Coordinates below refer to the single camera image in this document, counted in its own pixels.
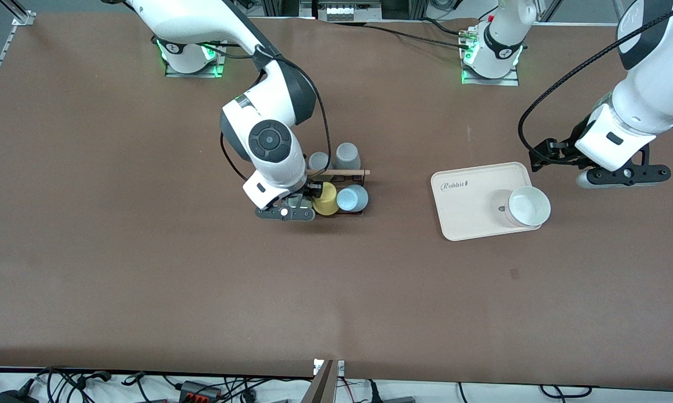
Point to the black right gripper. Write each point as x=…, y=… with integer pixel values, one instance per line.
x=313, y=190

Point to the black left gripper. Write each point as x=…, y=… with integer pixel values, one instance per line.
x=566, y=151

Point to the pale green cup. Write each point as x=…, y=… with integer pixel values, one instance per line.
x=293, y=201

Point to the light blue cup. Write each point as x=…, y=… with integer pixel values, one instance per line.
x=352, y=198

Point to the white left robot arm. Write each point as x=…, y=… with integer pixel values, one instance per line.
x=650, y=95

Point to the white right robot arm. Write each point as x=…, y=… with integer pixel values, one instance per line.
x=202, y=22

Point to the yellow cup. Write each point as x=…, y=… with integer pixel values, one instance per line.
x=328, y=204

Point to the grey cup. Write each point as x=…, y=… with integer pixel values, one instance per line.
x=347, y=155
x=318, y=162

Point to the white bowl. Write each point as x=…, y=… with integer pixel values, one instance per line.
x=529, y=206

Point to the cream plastic tray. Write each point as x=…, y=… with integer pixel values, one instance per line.
x=471, y=218

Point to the white small plate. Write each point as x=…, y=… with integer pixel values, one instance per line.
x=340, y=368

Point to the white power strip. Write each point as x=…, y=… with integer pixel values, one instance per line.
x=347, y=11

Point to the grey angled pole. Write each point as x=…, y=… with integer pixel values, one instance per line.
x=319, y=389

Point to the black terminal block red levers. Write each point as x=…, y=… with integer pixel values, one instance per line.
x=199, y=390

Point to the black power adapter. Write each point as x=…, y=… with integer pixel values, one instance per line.
x=14, y=398

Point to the black right camera mount bracket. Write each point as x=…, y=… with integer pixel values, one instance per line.
x=269, y=212

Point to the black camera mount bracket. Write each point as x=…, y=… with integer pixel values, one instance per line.
x=269, y=212
x=641, y=174

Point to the black left camera mount bracket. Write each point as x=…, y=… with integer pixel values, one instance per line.
x=641, y=174

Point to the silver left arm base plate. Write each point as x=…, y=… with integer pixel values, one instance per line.
x=490, y=81

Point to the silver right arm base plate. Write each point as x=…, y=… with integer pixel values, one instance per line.
x=194, y=74

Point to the silver corner bracket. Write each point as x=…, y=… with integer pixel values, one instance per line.
x=24, y=18

